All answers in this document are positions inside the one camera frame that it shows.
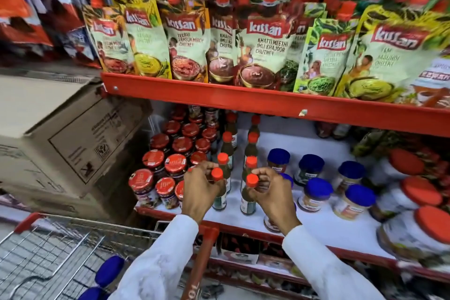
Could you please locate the person's left forearm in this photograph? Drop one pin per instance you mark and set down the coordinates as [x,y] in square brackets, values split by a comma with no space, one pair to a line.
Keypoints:
[158,261]

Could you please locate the group of boxed packets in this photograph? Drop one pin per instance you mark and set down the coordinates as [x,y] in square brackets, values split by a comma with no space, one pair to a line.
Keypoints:
[246,254]

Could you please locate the white red-label pouch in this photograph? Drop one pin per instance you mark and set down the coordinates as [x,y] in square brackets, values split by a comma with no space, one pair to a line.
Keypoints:
[430,81]

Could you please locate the green orange-capped sauce bottle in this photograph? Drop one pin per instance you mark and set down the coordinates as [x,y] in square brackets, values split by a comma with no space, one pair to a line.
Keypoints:
[247,205]
[220,203]

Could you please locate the person's right forearm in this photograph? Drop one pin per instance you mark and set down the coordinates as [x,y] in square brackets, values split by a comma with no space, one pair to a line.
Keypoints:
[323,268]

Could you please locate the large orange-lidded white jar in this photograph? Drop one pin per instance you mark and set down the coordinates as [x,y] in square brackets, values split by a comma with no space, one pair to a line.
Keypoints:
[400,164]
[418,236]
[407,196]

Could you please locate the person's right thumb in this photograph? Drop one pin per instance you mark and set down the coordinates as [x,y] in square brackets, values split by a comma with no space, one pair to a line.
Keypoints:
[253,192]

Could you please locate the group of blue-lidded jars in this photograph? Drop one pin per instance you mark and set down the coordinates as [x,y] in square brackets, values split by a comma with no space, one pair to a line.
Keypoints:
[316,189]

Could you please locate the person's left hand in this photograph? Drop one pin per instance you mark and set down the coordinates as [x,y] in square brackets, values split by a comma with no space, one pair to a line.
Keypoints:
[197,194]

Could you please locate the row of orange-capped bottles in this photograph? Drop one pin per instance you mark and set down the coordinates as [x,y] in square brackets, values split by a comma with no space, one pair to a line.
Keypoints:
[227,147]

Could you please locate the group of red-lidded jars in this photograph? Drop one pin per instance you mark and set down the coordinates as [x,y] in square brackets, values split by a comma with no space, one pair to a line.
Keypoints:
[175,164]

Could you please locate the brown cardboard box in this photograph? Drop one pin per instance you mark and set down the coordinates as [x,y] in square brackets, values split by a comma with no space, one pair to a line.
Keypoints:
[63,134]

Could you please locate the red-edged white shelf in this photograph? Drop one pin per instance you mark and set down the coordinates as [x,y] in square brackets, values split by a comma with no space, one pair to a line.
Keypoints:
[316,222]

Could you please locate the small dark jar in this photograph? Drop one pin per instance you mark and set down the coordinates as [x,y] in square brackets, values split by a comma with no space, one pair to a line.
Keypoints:
[324,130]
[341,131]

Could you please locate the person's right hand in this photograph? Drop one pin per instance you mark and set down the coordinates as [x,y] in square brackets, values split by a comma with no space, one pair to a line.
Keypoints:
[277,205]

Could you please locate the person's left thumb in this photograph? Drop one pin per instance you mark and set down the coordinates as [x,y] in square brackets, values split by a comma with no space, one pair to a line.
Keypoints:
[217,190]

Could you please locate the group of hanging red packets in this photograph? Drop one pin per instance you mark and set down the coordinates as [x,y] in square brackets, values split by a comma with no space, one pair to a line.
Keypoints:
[35,11]

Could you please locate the row of chutney spout pouches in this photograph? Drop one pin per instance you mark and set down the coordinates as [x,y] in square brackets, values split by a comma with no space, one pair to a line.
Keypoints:
[267,32]

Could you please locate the red metal shelf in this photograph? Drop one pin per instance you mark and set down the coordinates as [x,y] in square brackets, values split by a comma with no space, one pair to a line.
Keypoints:
[246,99]

